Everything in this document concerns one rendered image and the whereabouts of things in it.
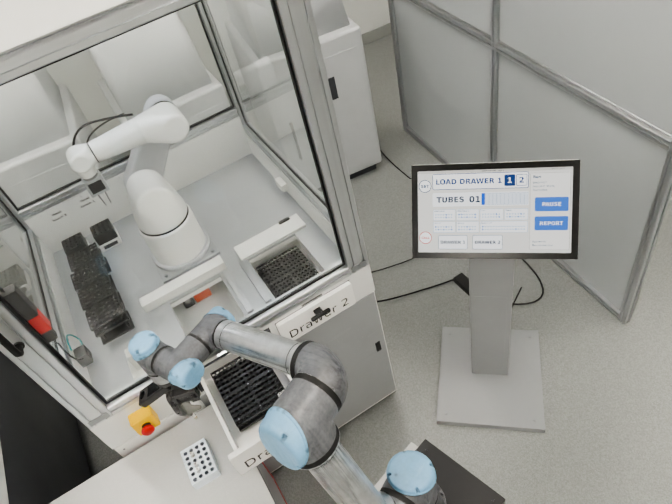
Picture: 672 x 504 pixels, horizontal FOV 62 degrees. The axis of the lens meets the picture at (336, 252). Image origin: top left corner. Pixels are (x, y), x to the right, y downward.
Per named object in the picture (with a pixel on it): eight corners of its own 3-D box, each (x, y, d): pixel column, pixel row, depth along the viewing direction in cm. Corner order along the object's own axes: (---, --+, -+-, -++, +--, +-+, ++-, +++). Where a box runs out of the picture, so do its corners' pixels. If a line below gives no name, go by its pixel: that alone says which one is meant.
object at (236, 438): (317, 416, 169) (312, 407, 165) (242, 465, 163) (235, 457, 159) (262, 330, 195) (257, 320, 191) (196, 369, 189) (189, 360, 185)
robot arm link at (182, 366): (209, 344, 134) (177, 328, 139) (177, 380, 128) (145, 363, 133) (219, 362, 139) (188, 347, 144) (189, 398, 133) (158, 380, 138)
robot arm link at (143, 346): (141, 360, 132) (118, 347, 136) (161, 383, 140) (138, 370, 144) (164, 335, 136) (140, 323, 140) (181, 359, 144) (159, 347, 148)
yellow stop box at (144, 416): (162, 425, 177) (152, 415, 171) (141, 438, 175) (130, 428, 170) (157, 413, 180) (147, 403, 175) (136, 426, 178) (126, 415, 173)
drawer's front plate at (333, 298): (356, 302, 198) (351, 283, 190) (285, 345, 191) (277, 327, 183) (353, 299, 199) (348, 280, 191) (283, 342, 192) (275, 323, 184)
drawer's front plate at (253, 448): (325, 420, 169) (317, 403, 162) (241, 475, 163) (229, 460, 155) (322, 416, 171) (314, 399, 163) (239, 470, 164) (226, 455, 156)
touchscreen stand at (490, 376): (544, 432, 236) (572, 279, 163) (436, 423, 247) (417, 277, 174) (537, 333, 268) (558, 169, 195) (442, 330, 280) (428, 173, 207)
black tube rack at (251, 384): (293, 404, 173) (288, 394, 169) (243, 436, 169) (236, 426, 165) (263, 355, 188) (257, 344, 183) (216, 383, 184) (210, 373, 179)
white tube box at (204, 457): (221, 474, 170) (217, 470, 167) (196, 490, 168) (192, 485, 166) (208, 442, 178) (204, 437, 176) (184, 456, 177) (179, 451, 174)
